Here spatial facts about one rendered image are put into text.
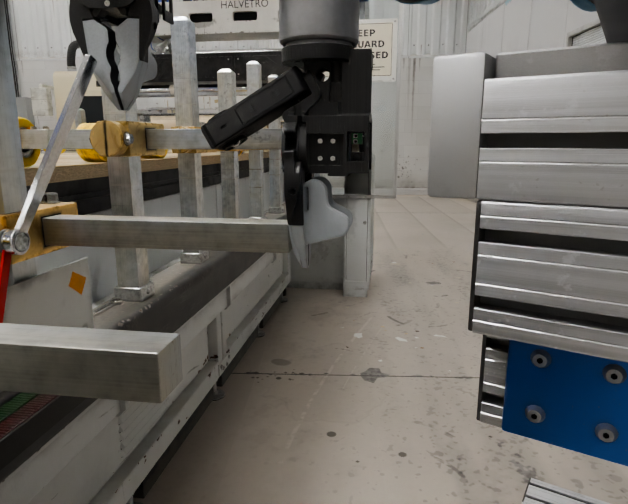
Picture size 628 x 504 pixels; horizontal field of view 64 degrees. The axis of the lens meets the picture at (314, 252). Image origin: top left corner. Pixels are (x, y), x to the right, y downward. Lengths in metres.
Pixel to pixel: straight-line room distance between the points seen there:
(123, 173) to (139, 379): 0.53
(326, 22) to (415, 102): 9.06
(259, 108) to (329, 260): 2.77
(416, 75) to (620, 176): 9.27
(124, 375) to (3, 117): 0.36
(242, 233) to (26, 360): 0.26
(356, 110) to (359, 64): 0.04
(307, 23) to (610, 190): 0.28
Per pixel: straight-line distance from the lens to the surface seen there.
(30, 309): 0.61
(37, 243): 0.61
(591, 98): 0.33
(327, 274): 3.26
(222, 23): 3.53
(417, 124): 9.51
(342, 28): 0.48
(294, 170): 0.47
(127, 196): 0.80
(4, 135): 0.59
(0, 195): 0.59
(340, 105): 0.49
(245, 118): 0.50
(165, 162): 1.36
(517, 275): 0.34
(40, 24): 10.97
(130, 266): 0.82
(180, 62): 1.03
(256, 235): 0.51
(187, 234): 0.54
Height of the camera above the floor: 0.94
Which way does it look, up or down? 12 degrees down
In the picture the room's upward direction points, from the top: straight up
